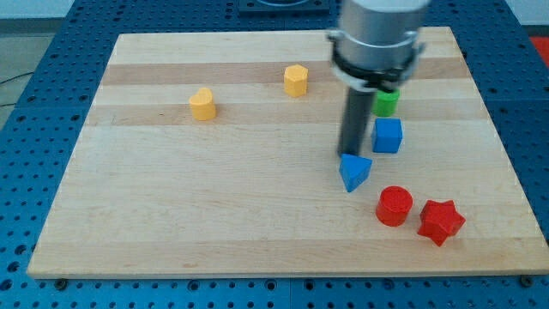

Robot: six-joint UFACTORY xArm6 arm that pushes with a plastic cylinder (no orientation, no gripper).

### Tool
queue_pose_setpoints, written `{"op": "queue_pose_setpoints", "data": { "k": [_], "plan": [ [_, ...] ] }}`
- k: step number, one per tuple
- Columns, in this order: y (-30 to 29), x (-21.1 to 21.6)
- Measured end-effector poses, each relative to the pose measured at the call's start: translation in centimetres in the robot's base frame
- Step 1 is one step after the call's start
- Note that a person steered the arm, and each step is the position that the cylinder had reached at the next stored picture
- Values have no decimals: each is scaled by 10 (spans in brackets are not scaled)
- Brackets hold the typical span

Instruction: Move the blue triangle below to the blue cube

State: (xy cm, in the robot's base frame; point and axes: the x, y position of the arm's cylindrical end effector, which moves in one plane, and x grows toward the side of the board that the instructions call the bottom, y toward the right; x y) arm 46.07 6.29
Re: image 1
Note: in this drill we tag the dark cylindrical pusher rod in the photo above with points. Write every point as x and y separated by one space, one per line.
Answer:
356 114

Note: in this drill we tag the blue cube block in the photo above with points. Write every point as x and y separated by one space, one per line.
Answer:
387 135

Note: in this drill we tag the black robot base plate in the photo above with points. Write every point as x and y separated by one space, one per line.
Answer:
248 7

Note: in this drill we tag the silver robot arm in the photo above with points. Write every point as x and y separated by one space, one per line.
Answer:
374 47

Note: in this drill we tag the red cylinder block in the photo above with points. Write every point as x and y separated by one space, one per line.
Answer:
394 205

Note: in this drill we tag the yellow heart block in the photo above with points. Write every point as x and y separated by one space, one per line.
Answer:
202 105

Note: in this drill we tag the wooden board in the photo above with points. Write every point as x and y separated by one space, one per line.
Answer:
150 192

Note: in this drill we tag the green cylinder block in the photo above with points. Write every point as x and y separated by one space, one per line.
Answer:
386 103

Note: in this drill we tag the red star block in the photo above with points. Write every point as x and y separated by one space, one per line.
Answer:
439 221

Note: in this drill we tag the yellow hexagon block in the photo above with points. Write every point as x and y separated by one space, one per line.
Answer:
296 80

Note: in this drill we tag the blue triangle block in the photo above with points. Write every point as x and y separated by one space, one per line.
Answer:
354 170

